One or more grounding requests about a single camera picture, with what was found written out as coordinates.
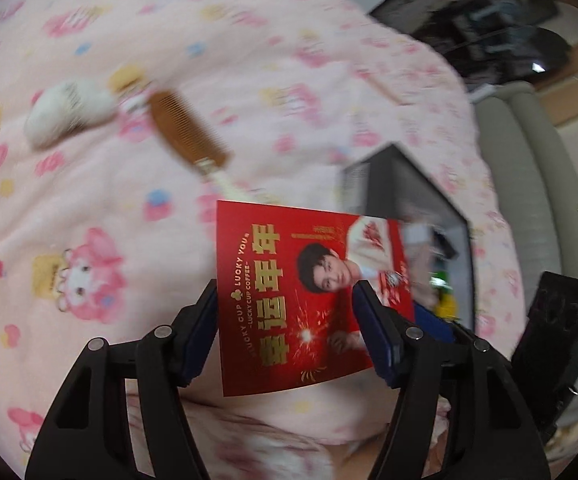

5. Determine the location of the red Lucky Cup paper bag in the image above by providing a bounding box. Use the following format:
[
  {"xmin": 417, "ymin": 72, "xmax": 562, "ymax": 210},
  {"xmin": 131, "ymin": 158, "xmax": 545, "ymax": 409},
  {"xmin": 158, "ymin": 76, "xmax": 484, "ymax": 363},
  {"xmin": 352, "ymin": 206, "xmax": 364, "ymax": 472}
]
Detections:
[{"xmin": 215, "ymin": 200, "xmax": 416, "ymax": 397}]

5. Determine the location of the black desk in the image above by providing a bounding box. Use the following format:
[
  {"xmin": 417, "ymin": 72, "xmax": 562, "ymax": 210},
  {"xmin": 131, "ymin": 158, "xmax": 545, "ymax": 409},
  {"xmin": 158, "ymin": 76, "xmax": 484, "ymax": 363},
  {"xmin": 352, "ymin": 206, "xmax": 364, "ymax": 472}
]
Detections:
[{"xmin": 369, "ymin": 0, "xmax": 573, "ymax": 79}]

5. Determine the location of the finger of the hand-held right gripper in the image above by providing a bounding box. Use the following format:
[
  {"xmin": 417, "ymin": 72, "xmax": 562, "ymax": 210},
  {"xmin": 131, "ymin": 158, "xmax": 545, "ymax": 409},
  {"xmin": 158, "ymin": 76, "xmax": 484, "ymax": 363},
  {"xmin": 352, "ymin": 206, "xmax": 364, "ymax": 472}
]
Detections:
[{"xmin": 413, "ymin": 304, "xmax": 514, "ymax": 361}]

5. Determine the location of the grey ribbed cushion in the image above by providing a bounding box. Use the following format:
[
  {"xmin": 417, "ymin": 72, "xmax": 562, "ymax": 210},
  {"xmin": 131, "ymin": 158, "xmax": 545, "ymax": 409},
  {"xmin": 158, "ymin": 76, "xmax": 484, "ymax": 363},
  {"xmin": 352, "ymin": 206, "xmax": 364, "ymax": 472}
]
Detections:
[{"xmin": 474, "ymin": 80, "xmax": 578, "ymax": 413}]

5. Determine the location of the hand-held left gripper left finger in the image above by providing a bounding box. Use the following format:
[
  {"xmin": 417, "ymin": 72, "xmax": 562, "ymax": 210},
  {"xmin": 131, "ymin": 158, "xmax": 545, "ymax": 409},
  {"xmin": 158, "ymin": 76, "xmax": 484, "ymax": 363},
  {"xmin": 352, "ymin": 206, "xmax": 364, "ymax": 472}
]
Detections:
[{"xmin": 25, "ymin": 279, "xmax": 220, "ymax": 480}]

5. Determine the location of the white fluffy plush toy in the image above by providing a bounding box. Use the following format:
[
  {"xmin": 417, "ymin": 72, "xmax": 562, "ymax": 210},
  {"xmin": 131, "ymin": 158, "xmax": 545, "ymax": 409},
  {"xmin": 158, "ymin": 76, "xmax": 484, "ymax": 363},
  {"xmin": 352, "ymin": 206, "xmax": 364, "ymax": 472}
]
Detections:
[{"xmin": 24, "ymin": 80, "xmax": 120, "ymax": 150}]

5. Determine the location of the pink printed blanket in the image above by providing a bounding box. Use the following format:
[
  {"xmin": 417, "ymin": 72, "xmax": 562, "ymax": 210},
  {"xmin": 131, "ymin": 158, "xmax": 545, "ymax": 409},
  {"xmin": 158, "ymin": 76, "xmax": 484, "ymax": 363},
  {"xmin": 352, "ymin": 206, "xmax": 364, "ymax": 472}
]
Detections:
[{"xmin": 0, "ymin": 0, "xmax": 520, "ymax": 480}]

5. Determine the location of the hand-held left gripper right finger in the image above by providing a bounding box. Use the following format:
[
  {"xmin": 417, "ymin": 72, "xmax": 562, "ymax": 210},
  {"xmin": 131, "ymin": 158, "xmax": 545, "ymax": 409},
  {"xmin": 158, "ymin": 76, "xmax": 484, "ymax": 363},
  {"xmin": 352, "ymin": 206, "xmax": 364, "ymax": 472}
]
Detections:
[{"xmin": 353, "ymin": 280, "xmax": 552, "ymax": 480}]

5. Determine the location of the yellow packet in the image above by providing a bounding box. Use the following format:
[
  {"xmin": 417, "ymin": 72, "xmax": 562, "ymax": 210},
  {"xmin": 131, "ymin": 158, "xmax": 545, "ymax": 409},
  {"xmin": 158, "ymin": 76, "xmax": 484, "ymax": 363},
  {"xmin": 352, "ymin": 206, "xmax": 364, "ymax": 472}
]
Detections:
[{"xmin": 435, "ymin": 291, "xmax": 458, "ymax": 319}]

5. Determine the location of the black box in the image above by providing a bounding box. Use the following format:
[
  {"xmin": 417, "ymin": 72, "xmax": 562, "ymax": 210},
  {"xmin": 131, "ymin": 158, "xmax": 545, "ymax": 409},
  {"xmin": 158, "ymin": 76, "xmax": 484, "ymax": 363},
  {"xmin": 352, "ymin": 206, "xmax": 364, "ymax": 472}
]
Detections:
[{"xmin": 339, "ymin": 142, "xmax": 474, "ymax": 332}]

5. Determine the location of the wooden comb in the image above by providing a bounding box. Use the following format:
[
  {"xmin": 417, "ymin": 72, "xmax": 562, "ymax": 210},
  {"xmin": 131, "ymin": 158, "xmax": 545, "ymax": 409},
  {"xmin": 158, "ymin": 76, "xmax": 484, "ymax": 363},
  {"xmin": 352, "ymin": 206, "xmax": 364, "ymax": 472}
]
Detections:
[{"xmin": 148, "ymin": 89, "xmax": 244, "ymax": 206}]

